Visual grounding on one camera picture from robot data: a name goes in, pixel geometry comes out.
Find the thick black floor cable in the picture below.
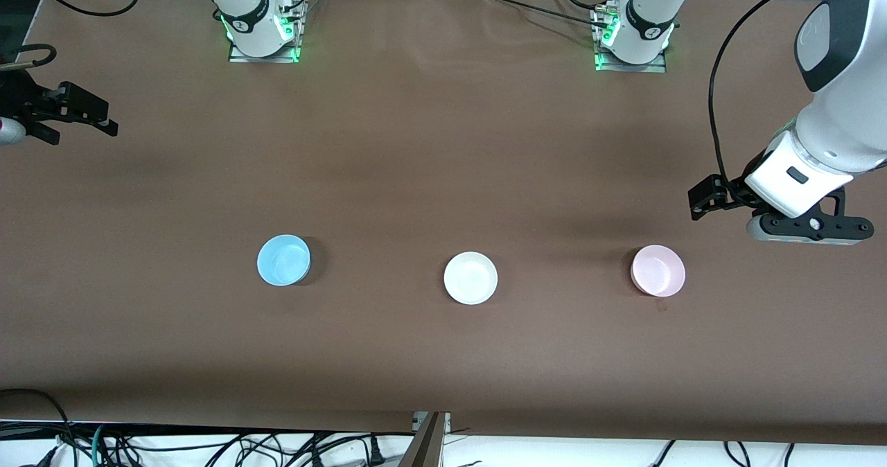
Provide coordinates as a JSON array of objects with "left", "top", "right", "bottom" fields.
[{"left": 0, "top": 388, "right": 76, "bottom": 467}]

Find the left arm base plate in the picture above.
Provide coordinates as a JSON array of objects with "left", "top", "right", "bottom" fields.
[{"left": 595, "top": 6, "right": 667, "bottom": 73}]

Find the aluminium profile post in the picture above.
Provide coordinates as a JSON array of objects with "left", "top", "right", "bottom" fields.
[{"left": 398, "top": 412, "right": 451, "bottom": 467}]

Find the light blue bowl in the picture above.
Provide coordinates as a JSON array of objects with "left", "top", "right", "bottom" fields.
[{"left": 256, "top": 234, "right": 312, "bottom": 287}]

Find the brown table cover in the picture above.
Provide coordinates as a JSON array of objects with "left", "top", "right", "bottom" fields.
[{"left": 0, "top": 0, "right": 887, "bottom": 447}]

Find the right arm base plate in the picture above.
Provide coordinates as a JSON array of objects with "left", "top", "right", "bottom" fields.
[{"left": 229, "top": 0, "right": 306, "bottom": 64}]

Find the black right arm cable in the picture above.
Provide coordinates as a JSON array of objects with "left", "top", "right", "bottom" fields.
[{"left": 0, "top": 0, "right": 143, "bottom": 71}]

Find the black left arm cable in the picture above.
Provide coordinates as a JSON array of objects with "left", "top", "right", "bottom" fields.
[{"left": 708, "top": 0, "right": 887, "bottom": 197}]

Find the white bowl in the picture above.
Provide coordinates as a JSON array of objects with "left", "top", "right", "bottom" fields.
[{"left": 443, "top": 252, "right": 499, "bottom": 306}]

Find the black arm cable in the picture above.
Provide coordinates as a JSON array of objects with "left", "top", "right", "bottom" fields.
[
  {"left": 0, "top": 0, "right": 143, "bottom": 71},
  {"left": 708, "top": 0, "right": 887, "bottom": 197}
]

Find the pink bowl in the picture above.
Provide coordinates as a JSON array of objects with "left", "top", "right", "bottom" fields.
[{"left": 630, "top": 245, "right": 687, "bottom": 297}]

